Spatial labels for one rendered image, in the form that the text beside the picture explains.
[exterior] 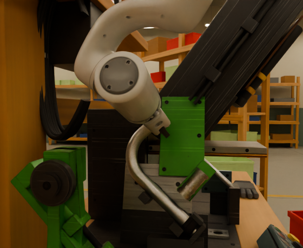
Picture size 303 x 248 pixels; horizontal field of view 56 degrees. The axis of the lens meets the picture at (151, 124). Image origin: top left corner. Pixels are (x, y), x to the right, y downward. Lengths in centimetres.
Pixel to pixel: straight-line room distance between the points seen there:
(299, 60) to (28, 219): 1021
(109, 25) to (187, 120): 36
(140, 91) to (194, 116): 35
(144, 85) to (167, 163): 35
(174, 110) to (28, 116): 35
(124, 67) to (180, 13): 12
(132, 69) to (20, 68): 29
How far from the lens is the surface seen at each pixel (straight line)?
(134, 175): 72
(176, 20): 46
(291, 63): 1048
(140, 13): 48
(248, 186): 125
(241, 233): 87
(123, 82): 43
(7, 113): 62
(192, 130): 75
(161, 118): 59
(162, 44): 480
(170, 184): 75
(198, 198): 114
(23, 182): 56
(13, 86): 63
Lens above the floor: 124
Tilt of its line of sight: 3 degrees down
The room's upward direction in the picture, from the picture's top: straight up
